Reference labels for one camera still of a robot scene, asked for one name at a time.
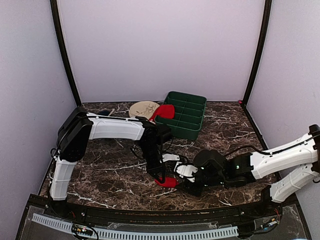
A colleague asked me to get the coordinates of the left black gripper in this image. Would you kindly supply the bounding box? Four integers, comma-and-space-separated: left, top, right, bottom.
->
139, 142, 166, 183

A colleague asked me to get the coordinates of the red sock plain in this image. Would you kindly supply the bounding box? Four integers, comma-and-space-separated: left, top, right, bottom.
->
154, 177, 179, 188

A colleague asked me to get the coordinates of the green divided plastic organizer tray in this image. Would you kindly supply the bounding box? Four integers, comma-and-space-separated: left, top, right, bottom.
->
155, 91, 207, 141

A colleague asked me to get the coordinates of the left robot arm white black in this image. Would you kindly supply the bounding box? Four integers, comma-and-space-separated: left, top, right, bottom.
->
48, 107, 170, 218

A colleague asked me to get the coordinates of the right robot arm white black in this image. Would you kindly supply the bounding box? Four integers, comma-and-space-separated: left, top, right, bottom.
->
175, 124, 320, 217

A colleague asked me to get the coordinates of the red Santa sock in tray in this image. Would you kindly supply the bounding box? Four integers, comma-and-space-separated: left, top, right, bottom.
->
149, 104, 175, 122

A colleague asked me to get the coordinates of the beige bird pattern plate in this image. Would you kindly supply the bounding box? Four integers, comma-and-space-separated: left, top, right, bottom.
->
128, 100, 160, 119

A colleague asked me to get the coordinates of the dark blue cup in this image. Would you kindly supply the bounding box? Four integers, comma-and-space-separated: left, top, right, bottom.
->
98, 110, 111, 116

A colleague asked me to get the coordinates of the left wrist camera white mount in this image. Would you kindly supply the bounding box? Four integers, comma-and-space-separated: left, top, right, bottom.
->
160, 153, 184, 167

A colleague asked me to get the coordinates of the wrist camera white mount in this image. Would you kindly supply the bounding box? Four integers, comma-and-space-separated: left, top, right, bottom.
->
160, 153, 184, 167
174, 162, 198, 183

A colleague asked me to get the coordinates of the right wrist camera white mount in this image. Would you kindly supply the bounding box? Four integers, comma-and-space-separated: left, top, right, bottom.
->
174, 162, 198, 183

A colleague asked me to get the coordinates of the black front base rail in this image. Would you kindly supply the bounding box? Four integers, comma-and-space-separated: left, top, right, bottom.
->
25, 194, 298, 226

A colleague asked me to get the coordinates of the white slotted cable duct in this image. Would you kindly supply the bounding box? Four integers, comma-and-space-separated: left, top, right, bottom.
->
31, 213, 239, 240

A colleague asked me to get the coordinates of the black right frame post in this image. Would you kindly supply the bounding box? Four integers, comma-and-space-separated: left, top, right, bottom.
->
242, 0, 273, 108

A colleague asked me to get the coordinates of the black frame post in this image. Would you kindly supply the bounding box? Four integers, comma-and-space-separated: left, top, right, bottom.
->
242, 0, 273, 108
49, 0, 82, 107

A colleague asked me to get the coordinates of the black left frame post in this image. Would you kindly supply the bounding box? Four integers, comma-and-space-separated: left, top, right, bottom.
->
49, 0, 82, 107

